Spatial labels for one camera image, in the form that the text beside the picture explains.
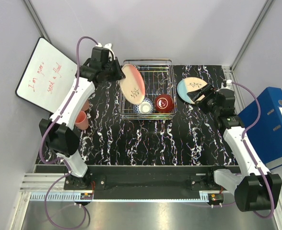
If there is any metal wire dish rack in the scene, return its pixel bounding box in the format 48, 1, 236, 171
119, 59, 177, 120

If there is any white dry erase board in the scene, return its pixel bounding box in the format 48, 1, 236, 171
15, 37, 77, 113

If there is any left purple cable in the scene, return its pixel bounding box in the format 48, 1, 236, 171
38, 36, 91, 228

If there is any red lacquer bowl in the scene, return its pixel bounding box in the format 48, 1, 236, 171
154, 94, 175, 113

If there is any light pink plastic cup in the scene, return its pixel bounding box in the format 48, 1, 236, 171
75, 111, 89, 130

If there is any salmon pink plastic cup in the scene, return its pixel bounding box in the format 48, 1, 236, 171
81, 100, 90, 111

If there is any cream and blue plate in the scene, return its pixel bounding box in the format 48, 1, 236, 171
177, 77, 207, 104

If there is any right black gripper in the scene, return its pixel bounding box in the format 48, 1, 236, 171
187, 83, 221, 116

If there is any blue ring binder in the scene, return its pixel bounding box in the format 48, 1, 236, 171
247, 87, 282, 170

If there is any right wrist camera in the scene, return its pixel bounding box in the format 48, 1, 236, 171
222, 80, 233, 89

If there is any white slotted cable duct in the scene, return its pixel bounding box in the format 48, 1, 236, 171
30, 192, 94, 202

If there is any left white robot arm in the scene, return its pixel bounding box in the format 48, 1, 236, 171
39, 43, 125, 190

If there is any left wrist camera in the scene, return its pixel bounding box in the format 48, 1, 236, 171
96, 43, 116, 61

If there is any blue white patterned bowl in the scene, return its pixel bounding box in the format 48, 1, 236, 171
133, 97, 154, 114

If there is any pink rimmed ceramic plate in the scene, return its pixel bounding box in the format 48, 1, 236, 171
119, 64, 145, 104

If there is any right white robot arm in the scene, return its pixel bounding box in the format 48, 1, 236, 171
187, 84, 282, 218

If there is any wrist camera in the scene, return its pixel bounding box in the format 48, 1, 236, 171
222, 80, 233, 89
96, 43, 116, 61

